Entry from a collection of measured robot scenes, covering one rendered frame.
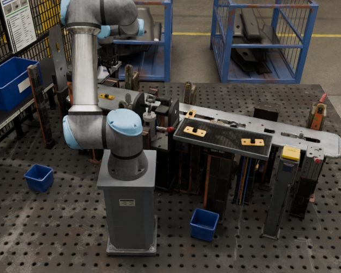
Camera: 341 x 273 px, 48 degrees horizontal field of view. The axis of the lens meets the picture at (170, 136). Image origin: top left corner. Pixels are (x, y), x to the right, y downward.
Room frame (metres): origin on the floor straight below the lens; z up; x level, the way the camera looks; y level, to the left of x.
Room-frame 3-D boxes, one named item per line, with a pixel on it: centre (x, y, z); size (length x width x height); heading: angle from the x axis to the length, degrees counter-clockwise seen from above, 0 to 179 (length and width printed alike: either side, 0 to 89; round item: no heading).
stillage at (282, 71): (4.03, -0.90, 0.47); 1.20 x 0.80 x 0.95; 1
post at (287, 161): (1.10, -0.45, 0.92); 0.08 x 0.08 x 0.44; 71
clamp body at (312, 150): (1.23, -0.60, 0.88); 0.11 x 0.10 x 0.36; 161
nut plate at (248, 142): (1.16, -0.31, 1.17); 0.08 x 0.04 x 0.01; 87
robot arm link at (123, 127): (1.08, 0.16, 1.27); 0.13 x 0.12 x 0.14; 92
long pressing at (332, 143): (1.58, -0.12, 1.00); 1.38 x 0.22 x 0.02; 71
